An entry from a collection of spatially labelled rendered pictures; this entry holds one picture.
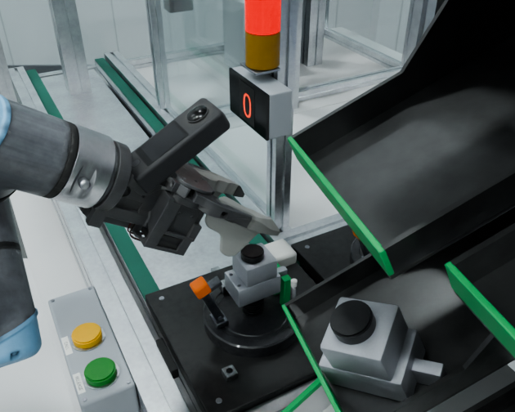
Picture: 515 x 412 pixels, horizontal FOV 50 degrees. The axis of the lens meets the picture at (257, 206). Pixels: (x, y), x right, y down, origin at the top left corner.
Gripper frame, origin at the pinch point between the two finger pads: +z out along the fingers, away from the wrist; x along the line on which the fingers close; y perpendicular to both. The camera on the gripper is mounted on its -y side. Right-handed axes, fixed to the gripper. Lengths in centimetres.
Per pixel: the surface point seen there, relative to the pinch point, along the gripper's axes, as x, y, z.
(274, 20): -16.6, -20.2, 0.0
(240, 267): 0.5, 8.5, 2.6
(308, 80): -95, -15, 74
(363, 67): -96, -28, 94
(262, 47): -16.9, -16.4, 0.7
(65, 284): -32.9, 37.3, -0.8
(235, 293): 1.3, 12.0, 3.6
